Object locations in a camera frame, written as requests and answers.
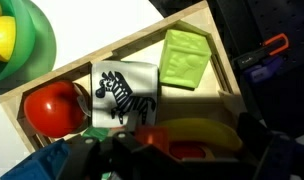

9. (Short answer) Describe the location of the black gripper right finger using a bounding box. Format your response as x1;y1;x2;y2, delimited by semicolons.
236;112;298;180

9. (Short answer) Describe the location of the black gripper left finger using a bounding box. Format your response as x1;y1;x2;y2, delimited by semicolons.
56;132;150;180

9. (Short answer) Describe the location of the light green embossed block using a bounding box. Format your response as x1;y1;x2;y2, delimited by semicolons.
158;28;213;91

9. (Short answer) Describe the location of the teal block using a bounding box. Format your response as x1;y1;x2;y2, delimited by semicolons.
81;126;110;142

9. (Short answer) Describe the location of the blue embossed block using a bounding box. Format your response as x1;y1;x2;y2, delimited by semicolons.
0;138;74;180

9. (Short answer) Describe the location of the orange soft block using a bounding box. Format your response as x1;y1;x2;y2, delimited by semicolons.
135;125;170;154

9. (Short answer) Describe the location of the wooden tray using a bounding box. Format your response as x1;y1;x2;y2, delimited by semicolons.
0;0;248;155

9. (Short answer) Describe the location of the black pegboard platform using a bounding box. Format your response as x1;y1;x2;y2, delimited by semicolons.
148;0;304;139

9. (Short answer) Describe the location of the red toy tomato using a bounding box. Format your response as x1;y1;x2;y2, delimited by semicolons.
23;79;92;139

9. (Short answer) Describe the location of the yellow toy banana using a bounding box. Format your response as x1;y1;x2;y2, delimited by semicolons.
157;117;244;153

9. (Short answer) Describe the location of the white zebra print cube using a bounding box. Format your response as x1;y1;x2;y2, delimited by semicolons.
90;60;160;130

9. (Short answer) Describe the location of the purple clamp with orange lever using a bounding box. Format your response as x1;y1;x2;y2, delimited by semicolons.
231;32;290;85

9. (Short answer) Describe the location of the green plastic bowl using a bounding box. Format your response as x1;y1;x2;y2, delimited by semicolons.
0;0;58;96

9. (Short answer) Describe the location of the orange toy fruit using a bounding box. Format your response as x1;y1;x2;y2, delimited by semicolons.
0;15;17;64

